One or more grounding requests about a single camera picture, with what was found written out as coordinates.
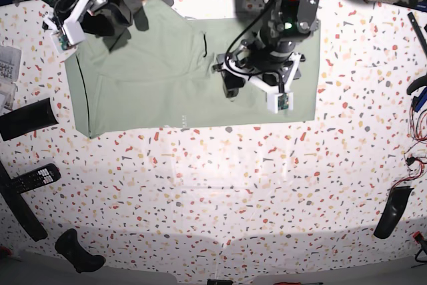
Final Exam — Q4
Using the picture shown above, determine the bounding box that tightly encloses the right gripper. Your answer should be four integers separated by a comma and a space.
42, 0, 132, 37

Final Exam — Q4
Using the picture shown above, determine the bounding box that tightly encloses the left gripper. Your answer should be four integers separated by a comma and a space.
213, 43, 305, 98

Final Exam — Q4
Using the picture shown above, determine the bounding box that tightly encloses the light green T-shirt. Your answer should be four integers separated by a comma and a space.
65, 0, 321, 138

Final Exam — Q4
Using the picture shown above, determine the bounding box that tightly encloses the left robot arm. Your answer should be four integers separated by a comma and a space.
213, 0, 319, 98

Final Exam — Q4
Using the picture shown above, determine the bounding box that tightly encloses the small clear plastic box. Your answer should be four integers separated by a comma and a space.
0, 81, 17, 111

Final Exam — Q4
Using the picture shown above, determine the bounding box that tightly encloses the black TV remote control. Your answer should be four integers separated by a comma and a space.
9, 164, 61, 194

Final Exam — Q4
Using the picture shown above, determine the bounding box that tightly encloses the black metal strip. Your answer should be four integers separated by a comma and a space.
408, 12, 427, 55

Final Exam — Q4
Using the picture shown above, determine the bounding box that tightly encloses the long black bar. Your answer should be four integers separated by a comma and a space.
1, 164, 47, 242

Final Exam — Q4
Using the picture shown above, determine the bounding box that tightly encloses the black game controller grip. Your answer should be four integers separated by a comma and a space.
55, 228, 106, 274

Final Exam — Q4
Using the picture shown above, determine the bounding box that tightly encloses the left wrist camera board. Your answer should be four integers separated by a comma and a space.
266, 93, 294, 114

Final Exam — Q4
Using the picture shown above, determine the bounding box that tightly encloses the red and black wire bundle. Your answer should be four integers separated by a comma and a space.
383, 97, 427, 199

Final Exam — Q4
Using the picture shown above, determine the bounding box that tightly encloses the black curved handle piece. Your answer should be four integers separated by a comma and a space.
374, 186, 413, 240

